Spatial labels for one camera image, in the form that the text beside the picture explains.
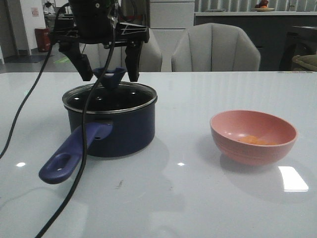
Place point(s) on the olive cushion seat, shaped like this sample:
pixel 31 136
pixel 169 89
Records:
pixel 304 63

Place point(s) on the pink bowl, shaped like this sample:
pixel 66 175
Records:
pixel 229 126

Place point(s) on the grey chair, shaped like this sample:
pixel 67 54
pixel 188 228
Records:
pixel 150 58
pixel 215 47

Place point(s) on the fruit plate on counter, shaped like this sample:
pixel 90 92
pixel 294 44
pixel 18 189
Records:
pixel 262 6

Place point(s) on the white drawer cabinet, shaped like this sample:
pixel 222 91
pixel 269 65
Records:
pixel 168 18

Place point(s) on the dark grey counter cabinet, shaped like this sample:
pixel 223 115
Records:
pixel 267 30

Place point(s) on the dark blue saucepan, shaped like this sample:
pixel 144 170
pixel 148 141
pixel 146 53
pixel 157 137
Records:
pixel 108 136

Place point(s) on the glass lid with blue knob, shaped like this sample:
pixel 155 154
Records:
pixel 111 96

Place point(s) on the red trash bin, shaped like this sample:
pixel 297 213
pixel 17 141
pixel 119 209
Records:
pixel 42 39

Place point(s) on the right grey chair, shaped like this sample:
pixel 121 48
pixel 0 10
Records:
pixel 215 47

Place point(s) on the left grey chair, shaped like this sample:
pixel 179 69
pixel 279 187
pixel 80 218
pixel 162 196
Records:
pixel 150 58

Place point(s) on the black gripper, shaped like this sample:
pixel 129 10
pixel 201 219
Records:
pixel 99 22

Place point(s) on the orange ham slices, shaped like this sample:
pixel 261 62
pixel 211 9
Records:
pixel 251 139

